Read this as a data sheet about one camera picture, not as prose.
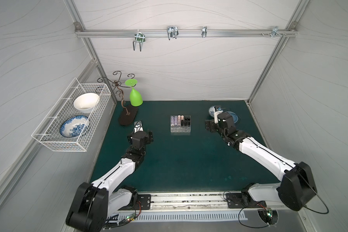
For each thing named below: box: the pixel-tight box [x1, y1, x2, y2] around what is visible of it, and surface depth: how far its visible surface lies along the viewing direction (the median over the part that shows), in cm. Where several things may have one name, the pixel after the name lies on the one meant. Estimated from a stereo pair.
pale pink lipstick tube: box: [177, 115, 182, 126], surface depth 101 cm
